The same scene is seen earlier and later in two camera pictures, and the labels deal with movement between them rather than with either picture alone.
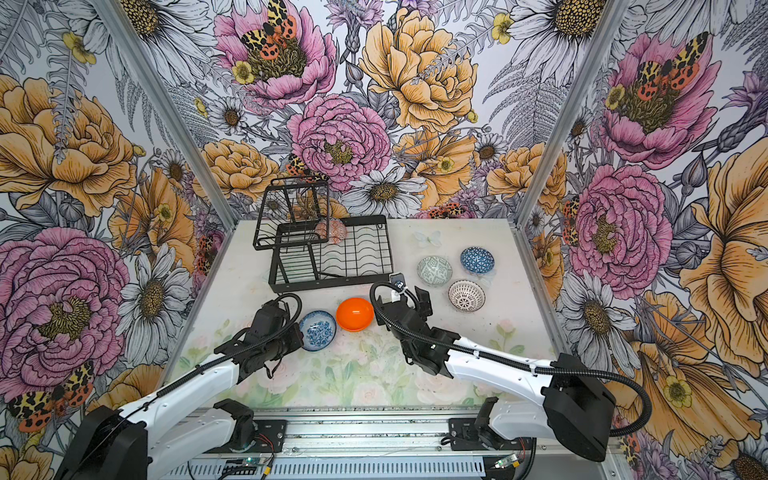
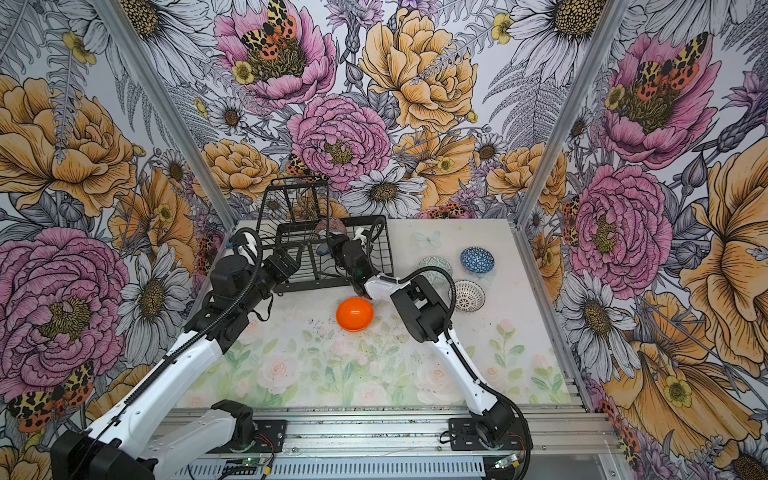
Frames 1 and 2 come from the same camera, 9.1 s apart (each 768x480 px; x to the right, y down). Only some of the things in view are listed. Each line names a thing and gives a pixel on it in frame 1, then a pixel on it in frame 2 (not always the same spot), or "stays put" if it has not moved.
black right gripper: x=424 y=305 -> x=336 y=242
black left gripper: x=294 y=338 -> x=273 y=263
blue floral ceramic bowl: x=318 y=329 -> x=323 y=249
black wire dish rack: x=307 y=251 stays put
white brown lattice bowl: x=466 y=296 stays put
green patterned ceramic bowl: x=434 y=271 stays put
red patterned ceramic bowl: x=331 y=231 stays put
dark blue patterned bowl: x=477 y=260 stays put
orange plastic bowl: x=355 y=314 stays put
